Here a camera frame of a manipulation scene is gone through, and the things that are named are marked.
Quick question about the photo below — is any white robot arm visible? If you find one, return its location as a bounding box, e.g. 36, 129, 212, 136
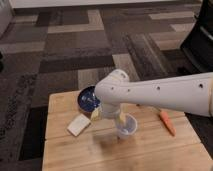
91, 69, 213, 120

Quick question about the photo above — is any wooden table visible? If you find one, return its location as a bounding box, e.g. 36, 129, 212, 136
42, 91, 213, 171

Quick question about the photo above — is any white sponge block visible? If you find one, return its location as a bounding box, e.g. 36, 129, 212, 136
67, 114, 91, 136

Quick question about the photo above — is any orange carrot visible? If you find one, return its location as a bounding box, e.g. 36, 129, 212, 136
159, 111, 176, 136

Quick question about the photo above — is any black furniture at right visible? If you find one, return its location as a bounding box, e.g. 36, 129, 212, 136
180, 0, 213, 72

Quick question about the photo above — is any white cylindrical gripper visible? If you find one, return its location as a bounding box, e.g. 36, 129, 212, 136
90, 103, 126, 124

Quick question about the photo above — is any dark blue bowl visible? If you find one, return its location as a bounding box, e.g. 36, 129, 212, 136
77, 86, 100, 113

